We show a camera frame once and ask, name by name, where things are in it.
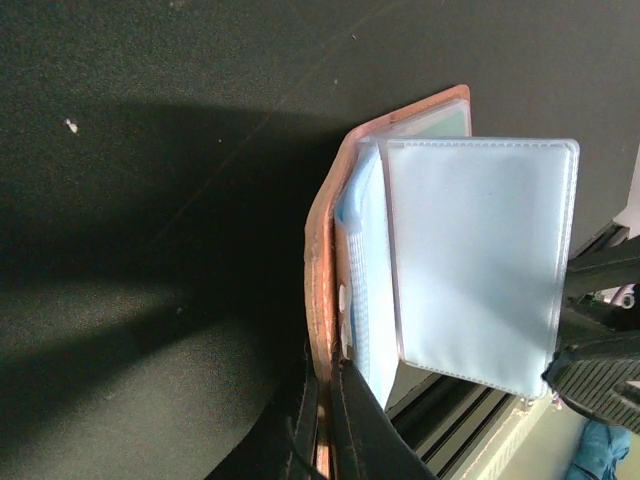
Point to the blue cloth under table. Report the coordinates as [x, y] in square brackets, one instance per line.
[601, 448]

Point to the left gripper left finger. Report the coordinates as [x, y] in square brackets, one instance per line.
[282, 443]

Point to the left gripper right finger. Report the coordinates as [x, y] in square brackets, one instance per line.
[365, 443]

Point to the brown leather card holder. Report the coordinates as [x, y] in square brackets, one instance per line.
[429, 246]

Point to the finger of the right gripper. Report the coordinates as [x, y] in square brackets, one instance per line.
[612, 267]
[598, 379]

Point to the black aluminium front rail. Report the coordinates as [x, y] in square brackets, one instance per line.
[466, 431]

